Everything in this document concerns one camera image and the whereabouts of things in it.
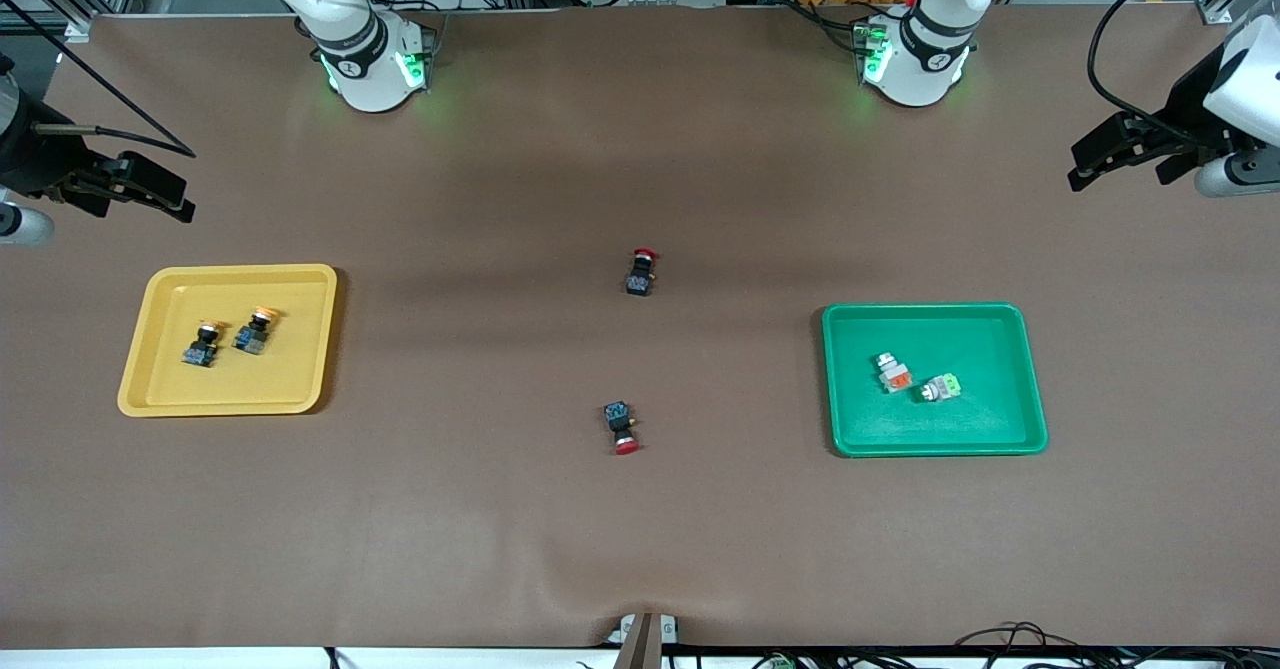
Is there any yellow push button switch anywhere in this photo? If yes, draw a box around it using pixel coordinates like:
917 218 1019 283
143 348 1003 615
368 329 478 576
181 319 223 369
232 306 278 356

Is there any yellow plastic tray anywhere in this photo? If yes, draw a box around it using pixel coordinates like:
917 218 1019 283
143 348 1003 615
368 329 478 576
117 264 339 418

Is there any green plastic tray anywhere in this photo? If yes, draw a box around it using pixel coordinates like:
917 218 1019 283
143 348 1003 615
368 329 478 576
822 302 1049 458

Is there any brown table mat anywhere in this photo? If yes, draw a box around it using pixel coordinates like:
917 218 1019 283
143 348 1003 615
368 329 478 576
0 4 1280 650

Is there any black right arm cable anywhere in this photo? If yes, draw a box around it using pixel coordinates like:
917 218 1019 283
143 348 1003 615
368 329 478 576
0 0 196 158

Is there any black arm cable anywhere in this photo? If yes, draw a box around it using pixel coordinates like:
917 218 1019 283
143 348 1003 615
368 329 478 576
1088 0 1231 140
0 0 196 158

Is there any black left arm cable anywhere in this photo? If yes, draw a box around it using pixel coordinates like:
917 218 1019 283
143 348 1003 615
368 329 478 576
1088 0 1231 140

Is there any black cable bundle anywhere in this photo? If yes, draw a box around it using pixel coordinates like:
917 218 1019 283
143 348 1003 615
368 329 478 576
950 621 1280 669

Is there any red push button switch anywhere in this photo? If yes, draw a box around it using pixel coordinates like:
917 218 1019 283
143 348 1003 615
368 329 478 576
626 247 661 298
603 401 642 456

